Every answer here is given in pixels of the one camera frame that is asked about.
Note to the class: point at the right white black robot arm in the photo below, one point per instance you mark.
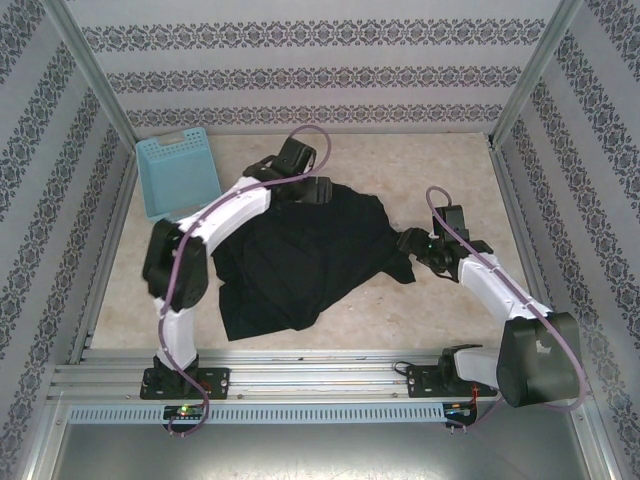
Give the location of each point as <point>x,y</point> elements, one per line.
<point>500,290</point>

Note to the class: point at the small circuit board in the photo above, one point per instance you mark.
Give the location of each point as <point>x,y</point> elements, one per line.
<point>461,410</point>
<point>185,411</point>

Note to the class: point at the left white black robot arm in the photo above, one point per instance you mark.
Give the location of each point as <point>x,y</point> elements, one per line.
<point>235,205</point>

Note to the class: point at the grey sheet metal shelf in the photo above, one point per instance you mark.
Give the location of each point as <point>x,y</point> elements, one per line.
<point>320,452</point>

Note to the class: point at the black t-shirt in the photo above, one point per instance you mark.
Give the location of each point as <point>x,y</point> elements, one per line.
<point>300,260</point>

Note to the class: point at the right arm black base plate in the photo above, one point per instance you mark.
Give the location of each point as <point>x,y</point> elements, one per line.
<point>425,382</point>

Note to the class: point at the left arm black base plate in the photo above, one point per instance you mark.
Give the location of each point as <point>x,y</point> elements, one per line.
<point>215,384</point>

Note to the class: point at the light blue plastic basket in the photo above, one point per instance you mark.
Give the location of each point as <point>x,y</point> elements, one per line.
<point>175,175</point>

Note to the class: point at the long aluminium mounting rail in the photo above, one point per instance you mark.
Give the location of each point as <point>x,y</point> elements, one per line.
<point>320,372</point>

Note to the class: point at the aluminium side rail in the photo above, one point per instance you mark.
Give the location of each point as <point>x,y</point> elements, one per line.
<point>540,250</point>
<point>102,260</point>

